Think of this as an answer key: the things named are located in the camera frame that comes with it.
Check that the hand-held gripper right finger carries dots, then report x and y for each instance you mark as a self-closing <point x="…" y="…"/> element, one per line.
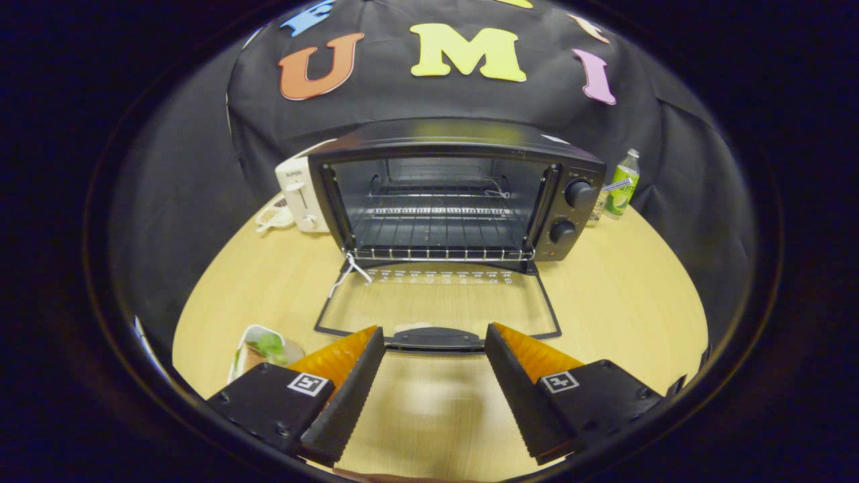
<point x="523" y="396"/>

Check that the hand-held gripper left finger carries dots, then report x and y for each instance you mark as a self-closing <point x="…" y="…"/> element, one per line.
<point x="352" y="396"/>

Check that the white bread sandwich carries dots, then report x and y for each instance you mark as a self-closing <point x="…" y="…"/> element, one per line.
<point x="258" y="349"/>

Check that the black toaster oven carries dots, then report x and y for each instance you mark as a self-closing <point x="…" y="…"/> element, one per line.
<point x="443" y="137"/>

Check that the black oven knob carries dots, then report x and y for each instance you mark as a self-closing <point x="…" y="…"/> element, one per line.
<point x="580" y="193"/>
<point x="562" y="232"/>

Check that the white pop-up toaster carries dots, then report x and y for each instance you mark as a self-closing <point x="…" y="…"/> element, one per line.
<point x="298" y="194"/>

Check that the small white snack dish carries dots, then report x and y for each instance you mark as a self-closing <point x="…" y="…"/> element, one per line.
<point x="272" y="216"/>

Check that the small clear container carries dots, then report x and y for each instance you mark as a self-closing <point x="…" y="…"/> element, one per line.
<point x="597" y="206"/>

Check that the green drink bottle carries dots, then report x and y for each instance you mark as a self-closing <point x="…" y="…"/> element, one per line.
<point x="623" y="194"/>

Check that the blue white striped stick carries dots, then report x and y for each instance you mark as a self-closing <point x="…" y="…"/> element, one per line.
<point x="617" y="184"/>

